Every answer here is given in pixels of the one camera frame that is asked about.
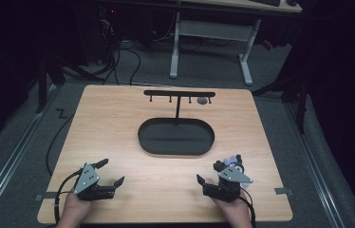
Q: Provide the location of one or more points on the metal floor rail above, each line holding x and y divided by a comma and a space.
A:
316, 164
14, 155

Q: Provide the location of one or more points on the black metal stand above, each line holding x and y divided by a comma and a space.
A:
42, 85
301, 104

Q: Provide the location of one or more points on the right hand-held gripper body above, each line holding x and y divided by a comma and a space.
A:
229, 186

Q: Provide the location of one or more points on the person's right hand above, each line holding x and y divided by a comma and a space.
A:
236, 210

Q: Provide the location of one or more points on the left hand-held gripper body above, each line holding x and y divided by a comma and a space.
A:
86, 179

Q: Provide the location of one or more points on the black keyboard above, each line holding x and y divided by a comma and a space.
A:
266, 2

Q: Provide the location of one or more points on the black computer mouse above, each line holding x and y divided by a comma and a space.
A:
291, 2

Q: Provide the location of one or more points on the dark computer tower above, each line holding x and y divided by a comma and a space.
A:
106, 30

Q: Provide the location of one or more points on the white-legged desk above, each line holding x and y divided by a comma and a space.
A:
212, 30

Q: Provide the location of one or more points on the person's left hand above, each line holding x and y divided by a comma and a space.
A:
75, 207

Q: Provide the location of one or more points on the grey round table grommet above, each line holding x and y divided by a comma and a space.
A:
202, 100

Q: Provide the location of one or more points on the black hook rack with oval tray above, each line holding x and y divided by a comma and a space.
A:
175, 137

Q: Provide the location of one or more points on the small purple and pink trinket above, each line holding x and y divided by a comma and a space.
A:
230, 161

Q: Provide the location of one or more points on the grey tape strip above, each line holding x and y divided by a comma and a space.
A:
283, 191
44, 196

